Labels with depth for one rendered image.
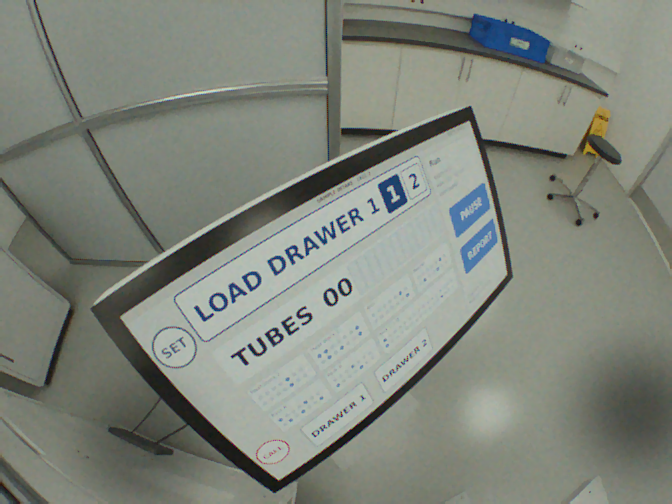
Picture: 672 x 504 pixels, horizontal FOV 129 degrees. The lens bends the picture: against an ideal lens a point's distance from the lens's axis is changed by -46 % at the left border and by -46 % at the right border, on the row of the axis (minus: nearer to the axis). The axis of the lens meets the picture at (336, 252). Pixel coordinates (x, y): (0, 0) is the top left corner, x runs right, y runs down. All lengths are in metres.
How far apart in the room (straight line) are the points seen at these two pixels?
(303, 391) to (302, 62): 0.81
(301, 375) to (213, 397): 0.09
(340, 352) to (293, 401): 0.07
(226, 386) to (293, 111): 0.83
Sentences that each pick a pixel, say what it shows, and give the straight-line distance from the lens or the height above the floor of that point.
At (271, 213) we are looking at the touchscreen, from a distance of 0.26.
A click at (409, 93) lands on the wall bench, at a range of 2.41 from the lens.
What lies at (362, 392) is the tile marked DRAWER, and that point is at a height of 1.01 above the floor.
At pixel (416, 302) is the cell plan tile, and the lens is 0.37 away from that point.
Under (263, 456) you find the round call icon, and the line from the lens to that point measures 0.37.
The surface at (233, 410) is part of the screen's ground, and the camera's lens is 0.31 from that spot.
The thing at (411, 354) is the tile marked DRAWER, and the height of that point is 1.00.
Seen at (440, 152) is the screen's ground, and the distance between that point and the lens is 0.39.
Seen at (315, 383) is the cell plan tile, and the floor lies 1.05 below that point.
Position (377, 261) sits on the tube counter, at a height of 1.11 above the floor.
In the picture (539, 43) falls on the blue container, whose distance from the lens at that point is 2.81.
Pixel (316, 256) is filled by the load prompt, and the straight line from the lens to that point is 0.28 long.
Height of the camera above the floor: 1.37
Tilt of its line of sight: 55 degrees down
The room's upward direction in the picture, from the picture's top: straight up
